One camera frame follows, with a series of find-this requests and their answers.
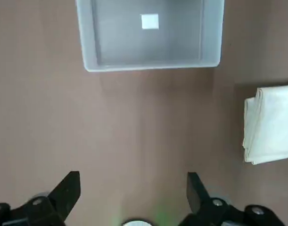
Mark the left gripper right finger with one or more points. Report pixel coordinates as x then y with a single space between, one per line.
200 202

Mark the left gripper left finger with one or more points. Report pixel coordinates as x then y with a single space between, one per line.
66 195

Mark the cream-colored tablecloth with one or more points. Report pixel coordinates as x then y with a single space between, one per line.
271 124

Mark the clear plastic box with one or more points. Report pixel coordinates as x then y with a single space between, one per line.
92 63

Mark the white label sticker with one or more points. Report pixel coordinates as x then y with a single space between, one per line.
150 21

